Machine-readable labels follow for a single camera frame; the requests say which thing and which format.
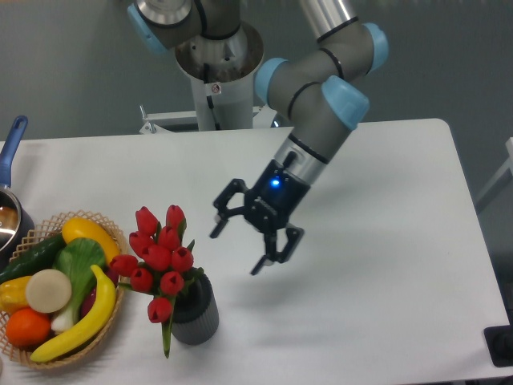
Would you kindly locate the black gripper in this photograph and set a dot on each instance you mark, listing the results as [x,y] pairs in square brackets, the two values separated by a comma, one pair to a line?
[272,204]

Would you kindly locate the red tulip bouquet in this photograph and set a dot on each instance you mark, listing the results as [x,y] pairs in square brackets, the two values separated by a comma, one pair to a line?
[161,266]

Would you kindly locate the dark grey ribbed vase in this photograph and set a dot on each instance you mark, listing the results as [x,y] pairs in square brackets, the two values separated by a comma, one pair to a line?
[196,316]

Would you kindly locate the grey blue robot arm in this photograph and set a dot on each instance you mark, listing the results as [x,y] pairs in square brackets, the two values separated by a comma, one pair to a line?
[315,95]

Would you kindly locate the purple red vegetable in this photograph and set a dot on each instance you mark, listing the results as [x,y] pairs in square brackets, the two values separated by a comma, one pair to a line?
[90,298]

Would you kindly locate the yellow banana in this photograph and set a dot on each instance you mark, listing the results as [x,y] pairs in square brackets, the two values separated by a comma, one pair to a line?
[85,329]

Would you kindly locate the green bok choy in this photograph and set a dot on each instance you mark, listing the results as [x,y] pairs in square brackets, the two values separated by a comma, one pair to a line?
[75,261]

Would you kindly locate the woven wicker basket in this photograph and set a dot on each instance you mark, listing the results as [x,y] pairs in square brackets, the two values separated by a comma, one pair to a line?
[48,228]

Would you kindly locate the dark green cucumber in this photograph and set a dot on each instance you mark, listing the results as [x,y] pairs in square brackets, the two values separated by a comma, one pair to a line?
[39,257]

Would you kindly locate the beige round slice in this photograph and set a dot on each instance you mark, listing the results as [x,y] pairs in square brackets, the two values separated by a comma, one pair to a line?
[48,291]

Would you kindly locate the orange fruit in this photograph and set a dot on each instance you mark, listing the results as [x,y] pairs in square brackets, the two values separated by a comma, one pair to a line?
[27,327]

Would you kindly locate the yellow bell pepper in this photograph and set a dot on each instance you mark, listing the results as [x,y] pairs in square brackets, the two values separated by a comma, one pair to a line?
[13,294]

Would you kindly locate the black device table edge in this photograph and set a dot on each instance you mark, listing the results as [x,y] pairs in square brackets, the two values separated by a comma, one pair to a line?
[499,344]

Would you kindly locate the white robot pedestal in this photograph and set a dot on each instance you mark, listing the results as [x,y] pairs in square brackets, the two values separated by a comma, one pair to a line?
[221,73]

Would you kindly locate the blue handled saucepan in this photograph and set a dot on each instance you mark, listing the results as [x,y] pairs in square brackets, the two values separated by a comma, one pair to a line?
[15,221]

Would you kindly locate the white frame right edge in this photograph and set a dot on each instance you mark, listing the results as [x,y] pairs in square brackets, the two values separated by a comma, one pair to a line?
[497,183]

